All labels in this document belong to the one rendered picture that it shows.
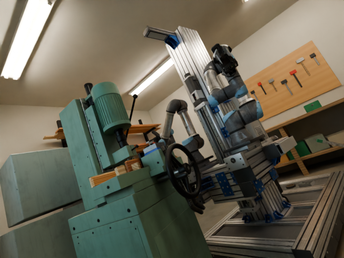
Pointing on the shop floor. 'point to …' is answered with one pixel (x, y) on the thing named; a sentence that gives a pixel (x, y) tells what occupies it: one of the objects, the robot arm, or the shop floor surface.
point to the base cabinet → (147, 234)
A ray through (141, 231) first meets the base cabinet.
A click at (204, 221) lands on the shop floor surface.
